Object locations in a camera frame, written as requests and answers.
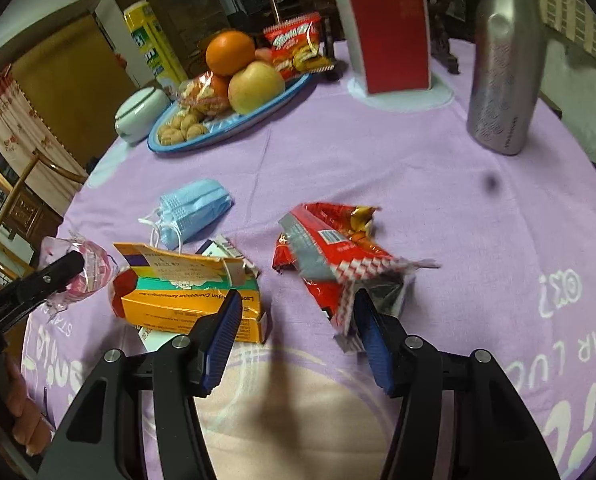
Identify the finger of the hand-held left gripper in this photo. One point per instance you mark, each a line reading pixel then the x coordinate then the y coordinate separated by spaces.
pixel 37 282

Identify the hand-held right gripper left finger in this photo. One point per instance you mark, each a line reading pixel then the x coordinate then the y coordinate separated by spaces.
pixel 222 335

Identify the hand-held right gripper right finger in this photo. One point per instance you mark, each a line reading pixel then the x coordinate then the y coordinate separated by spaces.
pixel 375 345

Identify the pink white plastic wrapper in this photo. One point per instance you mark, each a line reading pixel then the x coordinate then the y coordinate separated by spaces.
pixel 90 270

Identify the red snack bag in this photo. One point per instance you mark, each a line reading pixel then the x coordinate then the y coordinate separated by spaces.
pixel 328 280

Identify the person's left hand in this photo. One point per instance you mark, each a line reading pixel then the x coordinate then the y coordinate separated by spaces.
pixel 20 390

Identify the orange medicine box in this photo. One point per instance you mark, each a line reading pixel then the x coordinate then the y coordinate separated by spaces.
pixel 187 305

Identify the white paper leaflet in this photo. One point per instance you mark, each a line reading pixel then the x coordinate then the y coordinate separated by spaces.
pixel 150 340

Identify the white grey small carton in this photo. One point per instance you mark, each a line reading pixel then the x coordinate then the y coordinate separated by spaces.
pixel 222 249

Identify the wooden chair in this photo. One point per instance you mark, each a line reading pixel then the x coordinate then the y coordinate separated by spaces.
pixel 12 200

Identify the blue face mask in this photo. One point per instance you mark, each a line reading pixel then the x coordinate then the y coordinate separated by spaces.
pixel 192 207

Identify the white red printed curtain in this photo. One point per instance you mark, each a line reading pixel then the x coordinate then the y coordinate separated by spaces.
pixel 22 130

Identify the brown wooden cabinet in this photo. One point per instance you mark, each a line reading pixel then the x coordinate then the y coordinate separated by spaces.
pixel 72 90

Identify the white ceramic bowl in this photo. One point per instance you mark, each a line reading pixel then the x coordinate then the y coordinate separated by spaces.
pixel 140 112

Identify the pile of round cookies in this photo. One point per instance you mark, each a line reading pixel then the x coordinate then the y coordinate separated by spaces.
pixel 180 127

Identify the blue oval plate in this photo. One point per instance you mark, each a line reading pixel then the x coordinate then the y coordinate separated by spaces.
pixel 258 115

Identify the clear bag of cookies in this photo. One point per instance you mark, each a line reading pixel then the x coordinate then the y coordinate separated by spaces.
pixel 200 97

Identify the small orange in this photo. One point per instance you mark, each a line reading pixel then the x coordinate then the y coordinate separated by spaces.
pixel 221 87

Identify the yellow apple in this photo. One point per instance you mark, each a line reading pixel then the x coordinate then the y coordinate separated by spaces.
pixel 255 87

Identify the yellow green canister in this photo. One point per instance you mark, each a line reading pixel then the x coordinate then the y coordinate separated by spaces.
pixel 152 45

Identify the large orange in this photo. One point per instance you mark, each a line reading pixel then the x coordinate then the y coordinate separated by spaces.
pixel 230 52

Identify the red cookie packet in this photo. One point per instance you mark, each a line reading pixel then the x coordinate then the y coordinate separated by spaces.
pixel 293 45

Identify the silver metal bottle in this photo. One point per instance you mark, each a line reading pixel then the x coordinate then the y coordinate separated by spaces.
pixel 505 70

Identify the red white tissue box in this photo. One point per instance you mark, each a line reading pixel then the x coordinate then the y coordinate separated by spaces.
pixel 388 40

